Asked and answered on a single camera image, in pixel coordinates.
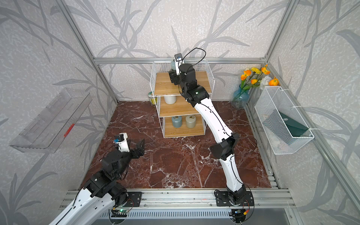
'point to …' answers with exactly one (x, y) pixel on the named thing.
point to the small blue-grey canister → (177, 121)
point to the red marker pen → (69, 130)
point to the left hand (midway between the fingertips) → (139, 140)
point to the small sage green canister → (191, 121)
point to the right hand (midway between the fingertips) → (179, 66)
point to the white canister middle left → (170, 100)
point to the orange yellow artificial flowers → (255, 77)
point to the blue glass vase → (240, 98)
